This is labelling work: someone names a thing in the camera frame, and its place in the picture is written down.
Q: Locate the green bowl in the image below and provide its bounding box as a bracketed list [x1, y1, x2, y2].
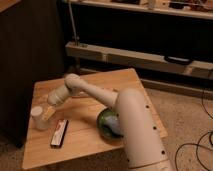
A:
[96, 108, 123, 139]

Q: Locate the blue cloth in bowl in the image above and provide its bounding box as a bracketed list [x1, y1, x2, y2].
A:
[106, 121, 121, 134]

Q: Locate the black handle on shelf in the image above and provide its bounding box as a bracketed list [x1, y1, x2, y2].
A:
[164, 56, 193, 65]

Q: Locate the black red rectangular box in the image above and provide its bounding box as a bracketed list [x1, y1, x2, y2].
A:
[50, 119, 69, 148]

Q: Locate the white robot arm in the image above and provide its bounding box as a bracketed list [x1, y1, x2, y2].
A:
[47, 74, 175, 171]

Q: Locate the wooden low table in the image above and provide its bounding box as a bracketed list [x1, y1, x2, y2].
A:
[22, 69, 167, 170]

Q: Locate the black floor cable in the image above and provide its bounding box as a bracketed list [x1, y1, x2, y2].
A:
[174, 68, 213, 171]

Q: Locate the dark cabinet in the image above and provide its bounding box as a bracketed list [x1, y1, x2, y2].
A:
[0, 0, 65, 147]

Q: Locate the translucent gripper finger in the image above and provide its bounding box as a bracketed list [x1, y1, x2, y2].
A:
[42, 106, 55, 121]

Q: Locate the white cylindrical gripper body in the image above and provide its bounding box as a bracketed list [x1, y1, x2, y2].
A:
[47, 85, 71, 106]

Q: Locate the wooden shelf unit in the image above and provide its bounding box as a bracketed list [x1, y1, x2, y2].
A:
[59, 0, 213, 99]

